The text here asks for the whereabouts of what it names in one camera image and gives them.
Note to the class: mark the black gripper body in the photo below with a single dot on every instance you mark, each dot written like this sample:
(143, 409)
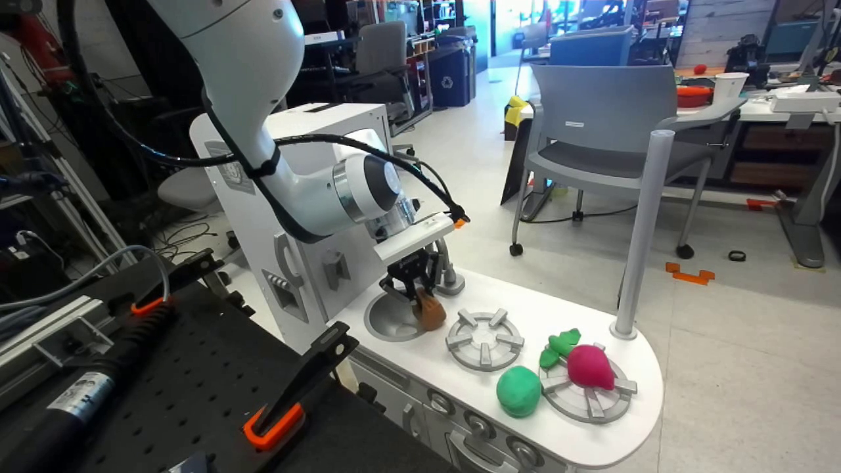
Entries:
(414, 274)

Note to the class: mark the brown toy fruit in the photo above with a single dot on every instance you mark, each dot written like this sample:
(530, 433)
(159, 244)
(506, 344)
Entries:
(430, 315)

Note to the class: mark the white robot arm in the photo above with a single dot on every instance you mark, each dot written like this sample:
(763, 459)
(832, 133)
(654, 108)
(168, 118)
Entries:
(247, 56)

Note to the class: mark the grey toy stove burner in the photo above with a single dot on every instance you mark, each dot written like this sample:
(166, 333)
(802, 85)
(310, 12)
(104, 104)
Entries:
(484, 340)

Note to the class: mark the green toy ball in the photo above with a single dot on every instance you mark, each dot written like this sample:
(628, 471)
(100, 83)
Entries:
(519, 392)

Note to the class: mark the pink toy radish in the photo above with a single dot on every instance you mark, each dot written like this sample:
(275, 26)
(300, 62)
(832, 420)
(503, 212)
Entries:
(590, 370)

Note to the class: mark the grey plastic chair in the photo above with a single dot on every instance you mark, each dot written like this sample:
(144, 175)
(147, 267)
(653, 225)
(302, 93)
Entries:
(593, 131)

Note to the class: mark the black perforated workbench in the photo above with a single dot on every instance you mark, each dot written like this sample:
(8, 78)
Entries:
(172, 397)

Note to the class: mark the orange floor marker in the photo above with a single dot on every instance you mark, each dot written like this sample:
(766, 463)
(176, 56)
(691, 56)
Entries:
(678, 274)

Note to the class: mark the black clamp orange handle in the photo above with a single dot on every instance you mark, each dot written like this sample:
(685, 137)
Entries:
(310, 378)

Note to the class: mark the grey toy kitchen post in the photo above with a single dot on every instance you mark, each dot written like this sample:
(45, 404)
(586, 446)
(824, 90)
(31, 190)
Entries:
(650, 187)

